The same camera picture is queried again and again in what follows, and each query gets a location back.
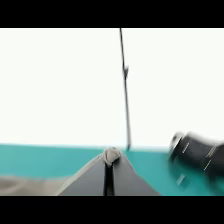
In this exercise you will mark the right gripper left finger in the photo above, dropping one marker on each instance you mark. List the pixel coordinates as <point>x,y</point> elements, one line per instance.
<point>91,181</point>

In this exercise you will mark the thin dark pole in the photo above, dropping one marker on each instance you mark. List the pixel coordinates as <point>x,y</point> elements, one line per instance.
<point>126,100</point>

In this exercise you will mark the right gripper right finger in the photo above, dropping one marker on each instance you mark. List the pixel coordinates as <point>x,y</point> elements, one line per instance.
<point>131,181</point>

